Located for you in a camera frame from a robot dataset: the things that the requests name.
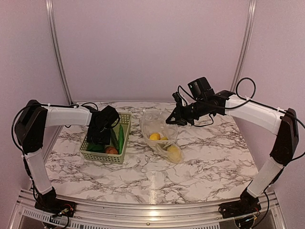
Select green lime toy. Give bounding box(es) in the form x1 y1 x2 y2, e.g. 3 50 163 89
157 140 172 150

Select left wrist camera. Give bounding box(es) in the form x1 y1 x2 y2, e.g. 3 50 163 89
95 105 120 128

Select orange yellow mango toy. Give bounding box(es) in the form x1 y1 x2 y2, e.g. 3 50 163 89
149 133 168 141

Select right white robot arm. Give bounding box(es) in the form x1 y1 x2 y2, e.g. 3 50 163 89
166 89 299 214

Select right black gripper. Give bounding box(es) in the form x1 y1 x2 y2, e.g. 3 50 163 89
166 98 209 125

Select green bok choy toy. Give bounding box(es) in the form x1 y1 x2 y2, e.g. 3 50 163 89
86 143 105 153

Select brown orange round toy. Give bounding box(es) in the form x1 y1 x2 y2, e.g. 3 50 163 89
105 146 119 155

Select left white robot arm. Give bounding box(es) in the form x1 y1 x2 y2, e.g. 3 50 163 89
12 100 120 212

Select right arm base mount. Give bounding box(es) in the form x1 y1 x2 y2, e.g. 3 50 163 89
218 189 262 219

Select aluminium frame post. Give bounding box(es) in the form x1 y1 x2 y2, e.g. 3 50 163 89
231 0 257 91
44 0 73 105

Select left aluminium frame post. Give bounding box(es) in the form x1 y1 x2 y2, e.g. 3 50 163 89
44 0 73 105

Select dark green cucumber toy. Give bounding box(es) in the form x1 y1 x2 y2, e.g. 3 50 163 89
110 128 119 151

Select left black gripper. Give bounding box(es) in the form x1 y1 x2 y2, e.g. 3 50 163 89
86 125 110 145

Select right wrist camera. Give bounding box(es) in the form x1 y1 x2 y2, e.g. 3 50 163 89
188 77 215 100

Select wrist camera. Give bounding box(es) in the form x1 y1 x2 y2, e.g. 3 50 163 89
188 77 215 100
95 105 120 128

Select yellow lemon toy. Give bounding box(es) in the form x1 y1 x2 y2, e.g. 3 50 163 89
166 146 183 164

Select clear zip top bag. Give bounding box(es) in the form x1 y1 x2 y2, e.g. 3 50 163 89
139 110 184 164

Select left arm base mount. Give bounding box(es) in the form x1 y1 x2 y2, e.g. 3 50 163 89
33 187 76 217

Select green perforated plastic basket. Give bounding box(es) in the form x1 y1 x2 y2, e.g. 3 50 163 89
80 113 132 164

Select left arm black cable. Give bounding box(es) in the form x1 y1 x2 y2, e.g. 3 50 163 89
10 102 101 148

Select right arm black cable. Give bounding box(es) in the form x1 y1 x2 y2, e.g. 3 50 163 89
177 77 305 161

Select front aluminium rail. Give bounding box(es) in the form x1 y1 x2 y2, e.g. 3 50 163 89
7 194 286 229

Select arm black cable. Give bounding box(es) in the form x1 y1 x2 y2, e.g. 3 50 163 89
10 102 101 148
177 77 305 161

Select right aluminium frame post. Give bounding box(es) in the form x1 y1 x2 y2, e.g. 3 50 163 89
231 0 257 91

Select bright green pepper toy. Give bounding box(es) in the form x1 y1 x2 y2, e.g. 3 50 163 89
118 125 124 155

